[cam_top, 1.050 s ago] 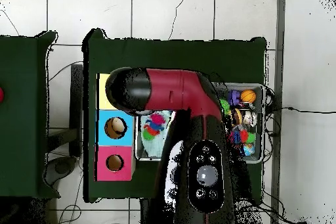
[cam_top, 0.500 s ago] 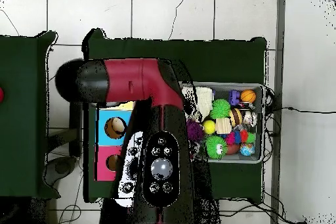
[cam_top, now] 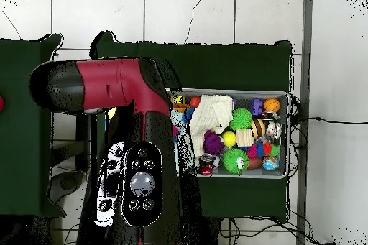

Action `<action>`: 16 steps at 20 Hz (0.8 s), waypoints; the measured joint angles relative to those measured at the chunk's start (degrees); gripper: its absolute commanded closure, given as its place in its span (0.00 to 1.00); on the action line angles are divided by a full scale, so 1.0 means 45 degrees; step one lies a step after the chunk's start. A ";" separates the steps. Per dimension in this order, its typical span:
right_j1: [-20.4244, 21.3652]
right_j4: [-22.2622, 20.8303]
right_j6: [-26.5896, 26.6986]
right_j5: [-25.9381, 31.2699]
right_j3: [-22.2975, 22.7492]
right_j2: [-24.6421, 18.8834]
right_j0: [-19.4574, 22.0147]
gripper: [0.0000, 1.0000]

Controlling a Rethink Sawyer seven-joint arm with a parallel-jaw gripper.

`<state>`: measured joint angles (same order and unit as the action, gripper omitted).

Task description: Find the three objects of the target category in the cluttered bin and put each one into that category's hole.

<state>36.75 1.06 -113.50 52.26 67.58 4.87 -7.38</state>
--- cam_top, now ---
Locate yellow ball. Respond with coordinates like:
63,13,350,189
221,131,236,147

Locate uncrushed red soda can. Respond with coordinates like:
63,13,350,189
198,153,216,177

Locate black cable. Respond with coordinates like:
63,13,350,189
290,116,368,126

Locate green puffer toy white face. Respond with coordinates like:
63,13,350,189
222,147,250,175

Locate purple spiky rubber toy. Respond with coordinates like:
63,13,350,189
202,129,225,156

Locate multicoloured fuzzy caterpillar toy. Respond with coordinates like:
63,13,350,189
245,141,280,159

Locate wooden toy burger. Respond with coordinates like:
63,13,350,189
249,117,266,139

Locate cream waffle cloth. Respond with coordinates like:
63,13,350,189
188,94,234,157

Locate grey rounded floor base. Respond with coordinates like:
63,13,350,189
47,170,86,204

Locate ridged wooden block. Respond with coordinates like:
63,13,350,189
235,128,254,147

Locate plain green puffer ball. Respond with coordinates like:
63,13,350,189
229,108,253,131

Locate dark green side table cloth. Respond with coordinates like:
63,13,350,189
0,34,67,218

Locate silver wire mesh bin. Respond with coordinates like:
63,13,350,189
166,88,290,179

